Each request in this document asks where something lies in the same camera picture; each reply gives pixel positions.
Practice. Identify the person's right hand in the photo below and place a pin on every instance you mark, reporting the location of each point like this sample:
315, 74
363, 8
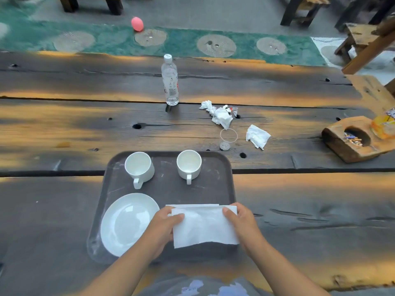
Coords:
245, 228

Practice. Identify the white plate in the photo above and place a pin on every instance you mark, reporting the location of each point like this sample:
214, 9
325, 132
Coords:
123, 225

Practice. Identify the small clear plastic wrapper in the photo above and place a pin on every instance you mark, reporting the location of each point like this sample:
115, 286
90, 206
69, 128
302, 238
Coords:
234, 111

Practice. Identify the person's left forearm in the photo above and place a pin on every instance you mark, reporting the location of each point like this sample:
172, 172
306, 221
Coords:
123, 271

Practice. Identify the clear plastic water bottle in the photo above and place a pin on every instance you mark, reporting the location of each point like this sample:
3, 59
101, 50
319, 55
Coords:
170, 80

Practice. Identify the light wooden chair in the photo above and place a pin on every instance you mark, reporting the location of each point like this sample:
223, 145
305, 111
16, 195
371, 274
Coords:
370, 89

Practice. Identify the dark wooden stool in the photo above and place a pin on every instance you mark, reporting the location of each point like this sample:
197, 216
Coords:
347, 13
290, 9

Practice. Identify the wooden block ashtray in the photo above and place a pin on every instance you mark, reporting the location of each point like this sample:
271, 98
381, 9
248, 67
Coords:
339, 144

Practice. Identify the small crumpled white napkin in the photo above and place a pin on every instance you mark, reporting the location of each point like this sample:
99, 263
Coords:
257, 137

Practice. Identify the pink balloon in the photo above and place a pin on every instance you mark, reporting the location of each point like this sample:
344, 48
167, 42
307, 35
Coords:
137, 24

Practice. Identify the gray printed shirt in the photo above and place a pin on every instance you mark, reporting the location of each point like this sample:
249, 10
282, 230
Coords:
160, 288

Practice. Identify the clear plastic disposable cup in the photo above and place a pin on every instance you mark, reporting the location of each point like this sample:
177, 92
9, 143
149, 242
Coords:
224, 146

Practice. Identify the dark wooden bench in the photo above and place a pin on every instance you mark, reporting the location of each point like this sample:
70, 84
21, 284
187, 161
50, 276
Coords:
69, 3

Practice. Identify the light wooden stool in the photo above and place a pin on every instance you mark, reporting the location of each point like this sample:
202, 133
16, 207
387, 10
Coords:
361, 32

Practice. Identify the person's right forearm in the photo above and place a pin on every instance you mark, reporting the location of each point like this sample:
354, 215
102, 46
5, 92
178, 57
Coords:
284, 271

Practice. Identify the white ceramic mug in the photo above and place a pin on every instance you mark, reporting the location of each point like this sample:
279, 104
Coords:
189, 163
139, 164

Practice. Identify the pile of cigarette butts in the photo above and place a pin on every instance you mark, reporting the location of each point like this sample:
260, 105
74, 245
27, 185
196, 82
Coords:
353, 139

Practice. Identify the white paper napkin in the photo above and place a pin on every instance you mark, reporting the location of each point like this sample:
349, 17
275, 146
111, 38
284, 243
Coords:
191, 206
203, 228

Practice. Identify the twisted crumpled white tissue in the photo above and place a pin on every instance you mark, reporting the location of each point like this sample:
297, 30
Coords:
222, 117

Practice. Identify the person's left hand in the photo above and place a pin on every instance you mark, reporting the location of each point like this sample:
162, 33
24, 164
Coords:
160, 234

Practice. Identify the dark brown tray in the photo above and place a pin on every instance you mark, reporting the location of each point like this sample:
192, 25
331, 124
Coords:
166, 194

